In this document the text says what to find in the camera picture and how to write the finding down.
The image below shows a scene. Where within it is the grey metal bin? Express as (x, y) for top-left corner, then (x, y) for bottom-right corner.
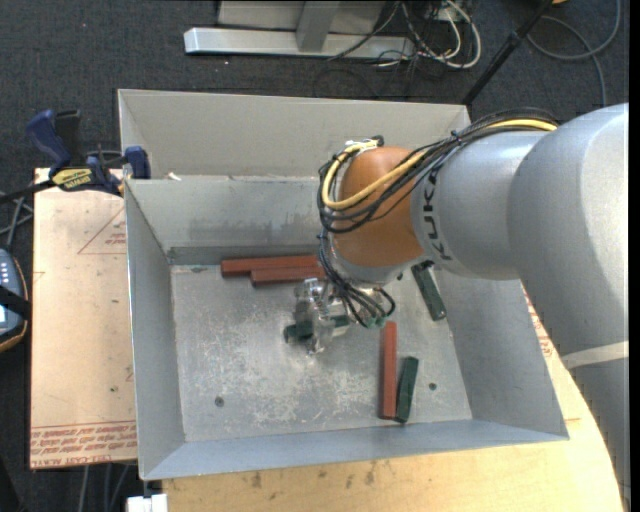
(117, 88), (570, 482)

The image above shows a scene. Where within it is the red-brown flat block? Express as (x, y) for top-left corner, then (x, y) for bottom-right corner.
(377, 320), (399, 421)
(220, 254), (322, 279)
(250, 266), (327, 288)

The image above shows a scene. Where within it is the dark green block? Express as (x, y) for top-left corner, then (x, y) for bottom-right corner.
(410, 261), (448, 322)
(283, 314), (352, 345)
(394, 355), (420, 424)

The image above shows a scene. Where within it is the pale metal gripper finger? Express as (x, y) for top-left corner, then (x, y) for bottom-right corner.
(306, 315), (338, 356)
(293, 298), (316, 330)

